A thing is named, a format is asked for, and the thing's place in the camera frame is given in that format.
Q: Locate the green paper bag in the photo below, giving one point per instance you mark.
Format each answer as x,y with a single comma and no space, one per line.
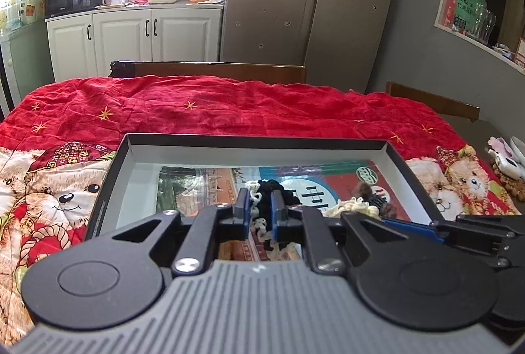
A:
465,9

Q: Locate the brown fuzzy scrunchie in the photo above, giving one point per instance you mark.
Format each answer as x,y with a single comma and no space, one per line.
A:
363,187

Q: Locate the silver refrigerator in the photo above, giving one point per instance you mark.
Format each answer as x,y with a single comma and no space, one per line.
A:
311,1

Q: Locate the red bear print tablecloth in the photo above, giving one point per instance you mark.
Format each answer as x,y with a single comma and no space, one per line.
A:
229,107

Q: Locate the black and cream scrunchie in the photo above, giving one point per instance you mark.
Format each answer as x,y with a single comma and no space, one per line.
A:
268,186

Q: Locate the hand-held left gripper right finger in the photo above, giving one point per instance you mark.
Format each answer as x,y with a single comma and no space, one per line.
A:
276,216

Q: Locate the woven brown mat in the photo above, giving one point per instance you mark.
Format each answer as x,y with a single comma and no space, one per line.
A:
512,185

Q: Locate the clear drinking glasses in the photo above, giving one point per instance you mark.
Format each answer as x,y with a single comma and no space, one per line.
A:
482,23

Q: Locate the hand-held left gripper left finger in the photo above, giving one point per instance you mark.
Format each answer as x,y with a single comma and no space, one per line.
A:
244,214

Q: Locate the printed picture card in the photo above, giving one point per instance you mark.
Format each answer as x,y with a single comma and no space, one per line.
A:
197,190

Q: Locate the white appliance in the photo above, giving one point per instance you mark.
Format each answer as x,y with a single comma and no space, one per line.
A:
12,66

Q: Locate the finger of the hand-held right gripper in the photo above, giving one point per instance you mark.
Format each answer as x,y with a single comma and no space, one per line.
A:
414,230

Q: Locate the black shallow cardboard box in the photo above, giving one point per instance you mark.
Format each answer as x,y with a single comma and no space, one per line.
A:
135,181

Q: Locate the white kitchen cabinet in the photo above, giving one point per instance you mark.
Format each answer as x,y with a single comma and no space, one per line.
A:
123,42

